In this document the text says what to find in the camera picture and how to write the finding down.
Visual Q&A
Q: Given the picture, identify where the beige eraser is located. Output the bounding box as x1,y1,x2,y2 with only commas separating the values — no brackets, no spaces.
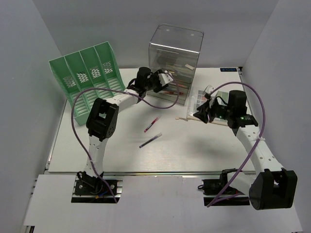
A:
185,64,195,70

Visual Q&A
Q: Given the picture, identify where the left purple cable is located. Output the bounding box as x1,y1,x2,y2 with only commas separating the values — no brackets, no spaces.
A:
71,70,183,203

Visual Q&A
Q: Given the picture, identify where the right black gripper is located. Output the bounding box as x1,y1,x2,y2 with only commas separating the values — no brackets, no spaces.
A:
193,97,233,124

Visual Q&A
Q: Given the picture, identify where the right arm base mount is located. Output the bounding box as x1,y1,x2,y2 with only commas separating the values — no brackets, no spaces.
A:
198,169,251,207

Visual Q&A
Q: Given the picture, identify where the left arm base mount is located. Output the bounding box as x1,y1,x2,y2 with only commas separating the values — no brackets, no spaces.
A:
71,171,122,204

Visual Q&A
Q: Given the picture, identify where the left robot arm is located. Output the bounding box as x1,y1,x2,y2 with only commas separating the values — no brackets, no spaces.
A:
84,67,173,194

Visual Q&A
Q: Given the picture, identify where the plastic sleeve with printed sheets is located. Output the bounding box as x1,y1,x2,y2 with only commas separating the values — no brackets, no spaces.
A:
186,87,229,124

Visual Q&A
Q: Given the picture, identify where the green plastic file organizer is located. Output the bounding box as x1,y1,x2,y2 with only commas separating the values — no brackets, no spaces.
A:
49,42,125,126

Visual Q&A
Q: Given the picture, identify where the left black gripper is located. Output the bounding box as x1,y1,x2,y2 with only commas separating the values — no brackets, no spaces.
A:
144,69,169,93

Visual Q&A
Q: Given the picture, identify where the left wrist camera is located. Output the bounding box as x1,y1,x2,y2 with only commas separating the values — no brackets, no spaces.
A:
158,70,173,86

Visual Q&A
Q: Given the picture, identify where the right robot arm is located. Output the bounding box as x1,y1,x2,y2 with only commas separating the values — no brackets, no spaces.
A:
194,90,297,210

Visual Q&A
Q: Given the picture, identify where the yellow highlighter pen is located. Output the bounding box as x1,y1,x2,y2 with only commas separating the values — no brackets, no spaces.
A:
166,63,184,69

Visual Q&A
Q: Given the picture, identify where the clear plastic drawer cabinet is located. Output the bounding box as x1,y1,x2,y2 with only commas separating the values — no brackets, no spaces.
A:
148,24,204,105

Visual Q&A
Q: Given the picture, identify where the small blue label sticker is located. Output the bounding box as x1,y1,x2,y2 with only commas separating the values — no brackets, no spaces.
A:
220,67,238,72

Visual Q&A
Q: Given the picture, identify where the red pen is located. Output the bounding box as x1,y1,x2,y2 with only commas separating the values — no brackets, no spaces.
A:
164,91,184,95
144,117,159,133

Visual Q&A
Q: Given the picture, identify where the dark purple pen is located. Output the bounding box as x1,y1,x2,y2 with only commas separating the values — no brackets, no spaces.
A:
139,133,162,148

